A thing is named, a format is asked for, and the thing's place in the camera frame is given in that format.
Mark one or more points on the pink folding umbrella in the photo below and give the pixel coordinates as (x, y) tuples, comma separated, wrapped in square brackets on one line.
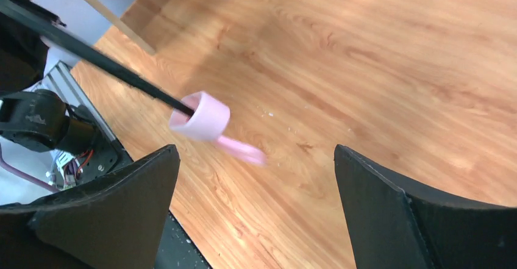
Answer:
[(25, 30)]

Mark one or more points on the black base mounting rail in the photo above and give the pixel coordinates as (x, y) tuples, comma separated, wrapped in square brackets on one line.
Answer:
[(176, 249)]

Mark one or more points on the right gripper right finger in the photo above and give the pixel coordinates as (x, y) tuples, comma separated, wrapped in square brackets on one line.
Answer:
[(397, 222)]

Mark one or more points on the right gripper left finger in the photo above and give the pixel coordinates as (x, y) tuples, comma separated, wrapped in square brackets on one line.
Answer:
[(113, 221)]

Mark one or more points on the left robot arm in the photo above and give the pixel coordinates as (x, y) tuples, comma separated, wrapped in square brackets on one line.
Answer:
[(41, 121)]

